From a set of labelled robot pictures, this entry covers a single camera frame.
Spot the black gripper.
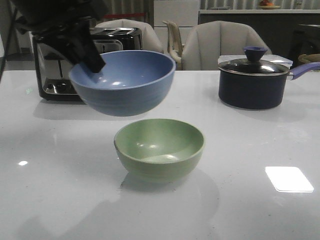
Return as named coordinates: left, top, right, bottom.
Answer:
left=12, top=0, right=108, bottom=73

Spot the blue bowl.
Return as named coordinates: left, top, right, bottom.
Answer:
left=69, top=50, right=176, bottom=117

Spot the light green bowl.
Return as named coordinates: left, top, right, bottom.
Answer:
left=113, top=118, right=205, bottom=183

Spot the black chrome toaster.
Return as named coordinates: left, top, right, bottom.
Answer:
left=32, top=27, right=147, bottom=102

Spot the left grey upholstered chair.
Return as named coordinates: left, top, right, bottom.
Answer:
left=94, top=18, right=165, bottom=55

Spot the grey upholstered chair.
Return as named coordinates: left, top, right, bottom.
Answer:
left=94, top=18, right=165, bottom=55
left=181, top=20, right=272, bottom=71

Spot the beige plastic chair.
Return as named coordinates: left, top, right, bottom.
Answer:
left=162, top=20, right=183, bottom=71

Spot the white refrigerator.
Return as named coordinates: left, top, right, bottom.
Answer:
left=153, top=0, right=200, bottom=50

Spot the right grey upholstered chair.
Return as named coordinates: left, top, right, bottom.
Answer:
left=181, top=20, right=272, bottom=71

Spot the dark blue saucepan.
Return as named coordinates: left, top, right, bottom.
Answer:
left=218, top=62, right=320, bottom=110

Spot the glass lid blue knob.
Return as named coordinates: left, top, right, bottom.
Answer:
left=218, top=46, right=289, bottom=77

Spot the fruit plate on counter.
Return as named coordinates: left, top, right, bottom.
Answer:
left=258, top=0, right=281, bottom=10

